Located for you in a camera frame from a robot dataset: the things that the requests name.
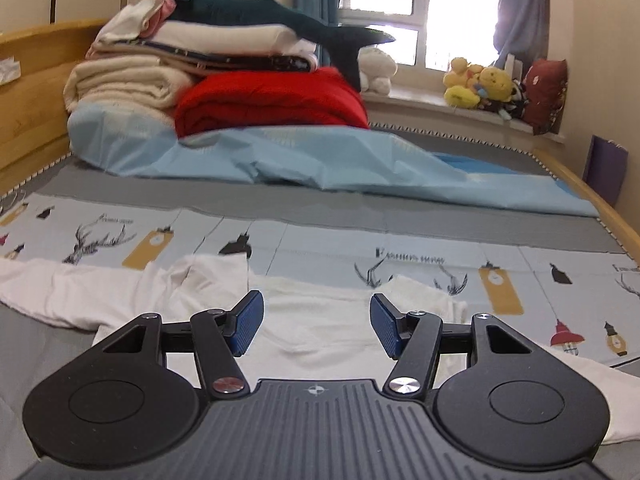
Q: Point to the wooden bed side rail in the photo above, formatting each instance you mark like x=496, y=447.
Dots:
x=615, y=215

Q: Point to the window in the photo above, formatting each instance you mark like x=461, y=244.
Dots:
x=450, y=10

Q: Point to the grey printed bed sheet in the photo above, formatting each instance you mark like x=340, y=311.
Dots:
x=325, y=210

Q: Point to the white and pink cloth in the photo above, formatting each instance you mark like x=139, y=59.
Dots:
x=135, y=20

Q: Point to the white paper label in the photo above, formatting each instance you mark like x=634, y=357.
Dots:
x=9, y=70

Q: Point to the dark-trimmed folded blanket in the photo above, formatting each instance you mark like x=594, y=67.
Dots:
x=250, y=62

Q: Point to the dark teal shark plush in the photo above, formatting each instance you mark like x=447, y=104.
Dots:
x=260, y=12

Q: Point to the white shirt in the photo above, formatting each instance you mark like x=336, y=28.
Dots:
x=310, y=330

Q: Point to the cream folded blanket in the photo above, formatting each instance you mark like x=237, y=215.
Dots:
x=125, y=82

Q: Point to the wooden headboard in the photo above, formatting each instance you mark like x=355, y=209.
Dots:
x=35, y=110

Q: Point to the white folded quilt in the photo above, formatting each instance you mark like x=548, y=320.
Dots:
x=230, y=37

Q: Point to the light blue quilt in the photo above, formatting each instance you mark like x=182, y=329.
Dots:
x=300, y=160

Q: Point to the white window sill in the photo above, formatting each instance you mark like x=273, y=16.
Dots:
x=425, y=110

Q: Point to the dark red cushion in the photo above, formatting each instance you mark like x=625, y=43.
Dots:
x=545, y=95

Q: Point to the dark patterned plush toy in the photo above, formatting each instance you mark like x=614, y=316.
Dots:
x=505, y=107

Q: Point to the red blanket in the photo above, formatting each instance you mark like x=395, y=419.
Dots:
x=270, y=100

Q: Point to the yellow plush toy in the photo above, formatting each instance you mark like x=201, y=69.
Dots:
x=495, y=82
x=460, y=85

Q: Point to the purple box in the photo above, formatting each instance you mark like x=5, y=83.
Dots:
x=605, y=172

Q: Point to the white plush toy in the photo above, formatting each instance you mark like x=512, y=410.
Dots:
x=377, y=67

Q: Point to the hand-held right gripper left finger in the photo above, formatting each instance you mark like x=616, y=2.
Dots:
x=246, y=325

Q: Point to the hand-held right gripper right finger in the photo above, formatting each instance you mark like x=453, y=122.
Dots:
x=384, y=327

